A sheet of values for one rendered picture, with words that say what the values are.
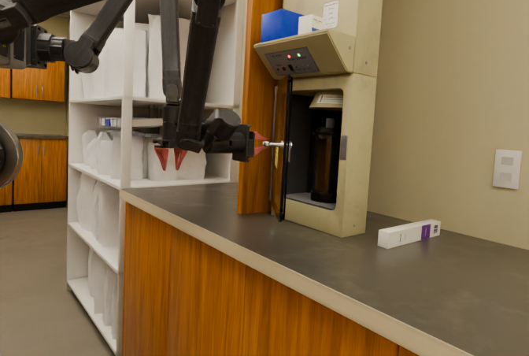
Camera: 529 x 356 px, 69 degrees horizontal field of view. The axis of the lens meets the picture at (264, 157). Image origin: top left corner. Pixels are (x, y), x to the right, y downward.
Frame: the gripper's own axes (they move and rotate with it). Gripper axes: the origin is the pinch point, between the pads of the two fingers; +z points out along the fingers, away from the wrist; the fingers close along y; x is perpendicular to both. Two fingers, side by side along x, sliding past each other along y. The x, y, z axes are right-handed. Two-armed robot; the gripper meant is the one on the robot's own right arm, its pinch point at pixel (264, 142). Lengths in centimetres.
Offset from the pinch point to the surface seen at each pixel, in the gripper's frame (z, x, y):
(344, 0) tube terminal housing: 16.4, -12.1, 41.7
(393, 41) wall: 60, 0, 39
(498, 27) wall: 59, -37, 38
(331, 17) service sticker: 16.4, -7.5, 37.7
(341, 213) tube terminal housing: 16.1, -16.6, -19.1
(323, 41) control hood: 6.6, -14.4, 28.3
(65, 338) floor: -21, 142, -120
